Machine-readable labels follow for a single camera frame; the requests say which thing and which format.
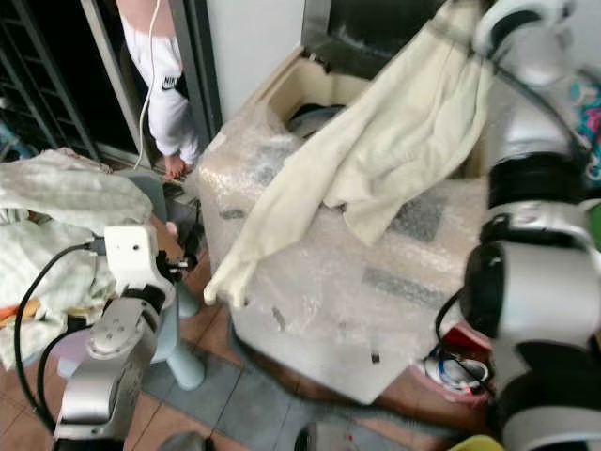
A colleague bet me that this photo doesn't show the cream towel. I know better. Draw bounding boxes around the cream towel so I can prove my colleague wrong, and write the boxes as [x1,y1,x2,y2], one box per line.
[204,0,497,308]

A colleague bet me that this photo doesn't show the pale green clothes pile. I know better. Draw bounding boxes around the pale green clothes pile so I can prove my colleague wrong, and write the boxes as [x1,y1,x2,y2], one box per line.
[0,148,154,369]

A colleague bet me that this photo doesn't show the bubble-wrapped washing machine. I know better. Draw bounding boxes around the bubble-wrapped washing machine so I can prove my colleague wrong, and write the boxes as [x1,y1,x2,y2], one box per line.
[196,0,510,407]

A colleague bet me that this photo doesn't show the pale blue plastic stool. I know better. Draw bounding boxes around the pale blue plastic stool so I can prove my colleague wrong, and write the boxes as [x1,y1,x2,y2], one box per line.
[51,280,209,393]

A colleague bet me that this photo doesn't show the grey floor mat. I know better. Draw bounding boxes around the grey floor mat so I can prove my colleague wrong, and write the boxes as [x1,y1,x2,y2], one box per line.
[150,350,461,444]

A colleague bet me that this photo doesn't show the orange cloth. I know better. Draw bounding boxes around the orange cloth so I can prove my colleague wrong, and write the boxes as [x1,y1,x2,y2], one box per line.
[0,299,46,326]

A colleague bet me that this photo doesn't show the person in white trousers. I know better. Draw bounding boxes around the person in white trousers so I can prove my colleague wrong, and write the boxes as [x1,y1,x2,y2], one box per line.
[116,0,201,181]

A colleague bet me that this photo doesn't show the dark window grille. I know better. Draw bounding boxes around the dark window grille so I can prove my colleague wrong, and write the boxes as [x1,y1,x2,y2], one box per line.
[0,0,100,159]

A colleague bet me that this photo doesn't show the white shoe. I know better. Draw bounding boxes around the white shoe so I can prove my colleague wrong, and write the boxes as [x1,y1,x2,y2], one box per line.
[423,348,489,394]

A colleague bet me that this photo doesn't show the pink plastic basin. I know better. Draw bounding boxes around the pink plastic basin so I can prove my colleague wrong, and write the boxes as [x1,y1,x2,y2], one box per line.
[416,322,501,407]

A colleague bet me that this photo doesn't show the yellow plastic object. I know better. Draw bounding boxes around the yellow plastic object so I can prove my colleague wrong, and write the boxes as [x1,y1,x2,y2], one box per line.
[449,434,506,451]

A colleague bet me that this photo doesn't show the colourful patterned cloth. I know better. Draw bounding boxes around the colourful patterned cloth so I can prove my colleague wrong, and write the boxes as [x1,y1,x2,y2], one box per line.
[567,79,601,181]

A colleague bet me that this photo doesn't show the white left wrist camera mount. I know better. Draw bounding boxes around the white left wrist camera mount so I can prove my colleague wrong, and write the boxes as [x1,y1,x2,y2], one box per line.
[102,224,176,309]

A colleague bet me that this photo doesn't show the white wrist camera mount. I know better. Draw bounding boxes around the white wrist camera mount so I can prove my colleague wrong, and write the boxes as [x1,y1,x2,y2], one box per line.
[102,224,176,309]
[472,0,576,57]

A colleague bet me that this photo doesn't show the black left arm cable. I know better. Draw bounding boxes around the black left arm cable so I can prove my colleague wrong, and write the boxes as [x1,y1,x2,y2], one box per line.
[13,241,106,435]

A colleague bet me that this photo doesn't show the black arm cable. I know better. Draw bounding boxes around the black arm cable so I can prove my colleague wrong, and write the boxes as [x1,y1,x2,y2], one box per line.
[13,241,106,435]
[433,287,480,369]

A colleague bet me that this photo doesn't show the white hanging cable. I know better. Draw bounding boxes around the white hanging cable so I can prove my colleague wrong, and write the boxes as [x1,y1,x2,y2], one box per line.
[137,0,162,170]

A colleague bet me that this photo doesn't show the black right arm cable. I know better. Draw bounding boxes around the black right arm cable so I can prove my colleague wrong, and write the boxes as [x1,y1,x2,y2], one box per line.
[433,287,480,369]

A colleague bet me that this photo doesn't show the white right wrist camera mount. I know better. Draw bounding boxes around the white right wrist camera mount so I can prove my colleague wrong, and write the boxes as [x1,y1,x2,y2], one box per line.
[472,0,576,57]

